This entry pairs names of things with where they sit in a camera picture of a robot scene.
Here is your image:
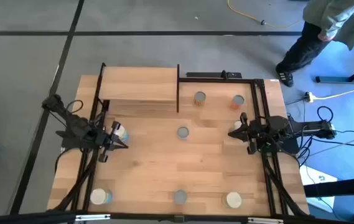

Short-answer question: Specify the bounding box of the yellow extension cord with socket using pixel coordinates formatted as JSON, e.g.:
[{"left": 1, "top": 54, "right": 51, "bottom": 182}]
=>
[{"left": 304, "top": 82, "right": 354, "bottom": 103}]

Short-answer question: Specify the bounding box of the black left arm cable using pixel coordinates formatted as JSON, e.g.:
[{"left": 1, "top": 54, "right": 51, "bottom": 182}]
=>
[{"left": 65, "top": 99, "right": 85, "bottom": 115}]

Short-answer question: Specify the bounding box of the silver frame bracket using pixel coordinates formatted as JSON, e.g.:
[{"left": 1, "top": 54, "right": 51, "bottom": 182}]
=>
[
  {"left": 246, "top": 217, "right": 285, "bottom": 224},
  {"left": 75, "top": 213, "right": 111, "bottom": 222}
]

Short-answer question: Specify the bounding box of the black aluminium rig frame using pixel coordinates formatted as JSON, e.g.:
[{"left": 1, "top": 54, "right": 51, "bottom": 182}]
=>
[{"left": 0, "top": 77, "right": 354, "bottom": 224}]

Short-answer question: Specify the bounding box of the grey desk base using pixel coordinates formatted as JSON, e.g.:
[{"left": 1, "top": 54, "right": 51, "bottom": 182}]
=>
[{"left": 315, "top": 32, "right": 354, "bottom": 85}]

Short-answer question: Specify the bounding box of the black flat bracket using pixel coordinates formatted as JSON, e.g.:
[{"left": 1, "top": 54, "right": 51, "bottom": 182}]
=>
[{"left": 185, "top": 70, "right": 243, "bottom": 79}]

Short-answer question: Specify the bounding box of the orange patterned can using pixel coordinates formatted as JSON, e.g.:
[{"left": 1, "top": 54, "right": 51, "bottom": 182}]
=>
[{"left": 230, "top": 94, "right": 246, "bottom": 111}]

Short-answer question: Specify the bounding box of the person's hand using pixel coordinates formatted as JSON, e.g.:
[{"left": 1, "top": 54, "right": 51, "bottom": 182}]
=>
[{"left": 317, "top": 32, "right": 335, "bottom": 43}]

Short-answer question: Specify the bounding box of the person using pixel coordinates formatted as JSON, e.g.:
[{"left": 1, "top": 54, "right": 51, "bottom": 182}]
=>
[{"left": 275, "top": 0, "right": 354, "bottom": 88}]

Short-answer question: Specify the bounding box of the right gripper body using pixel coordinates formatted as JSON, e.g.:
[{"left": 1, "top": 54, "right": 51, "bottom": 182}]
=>
[{"left": 240, "top": 112, "right": 272, "bottom": 156}]

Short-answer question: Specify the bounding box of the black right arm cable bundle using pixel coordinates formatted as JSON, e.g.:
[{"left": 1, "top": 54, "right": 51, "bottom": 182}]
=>
[{"left": 285, "top": 105, "right": 354, "bottom": 169}]

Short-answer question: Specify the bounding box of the blue tomato can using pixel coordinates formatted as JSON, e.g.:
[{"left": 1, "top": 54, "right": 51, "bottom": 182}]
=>
[
  {"left": 113, "top": 123, "right": 130, "bottom": 142},
  {"left": 176, "top": 126, "right": 190, "bottom": 141}
]

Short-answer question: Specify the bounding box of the white sheet with logo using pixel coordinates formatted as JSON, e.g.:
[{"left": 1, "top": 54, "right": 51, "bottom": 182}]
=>
[{"left": 299, "top": 164, "right": 338, "bottom": 214}]

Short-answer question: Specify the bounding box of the yellow floor cable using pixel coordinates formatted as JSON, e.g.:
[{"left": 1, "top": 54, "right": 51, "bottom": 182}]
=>
[{"left": 226, "top": 0, "right": 304, "bottom": 29}]

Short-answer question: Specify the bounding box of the yellow patterned can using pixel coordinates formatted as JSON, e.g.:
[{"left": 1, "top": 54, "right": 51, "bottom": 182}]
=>
[{"left": 193, "top": 91, "right": 207, "bottom": 107}]

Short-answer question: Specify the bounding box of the black beam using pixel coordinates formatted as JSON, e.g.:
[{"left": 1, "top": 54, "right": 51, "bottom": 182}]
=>
[{"left": 303, "top": 175, "right": 354, "bottom": 198}]

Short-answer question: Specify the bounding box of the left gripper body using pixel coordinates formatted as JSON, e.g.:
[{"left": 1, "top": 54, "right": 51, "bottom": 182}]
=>
[{"left": 88, "top": 121, "right": 120, "bottom": 163}]

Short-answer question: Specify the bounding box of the yellow can with red circles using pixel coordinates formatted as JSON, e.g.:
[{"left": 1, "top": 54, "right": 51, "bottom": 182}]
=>
[{"left": 172, "top": 189, "right": 189, "bottom": 205}]

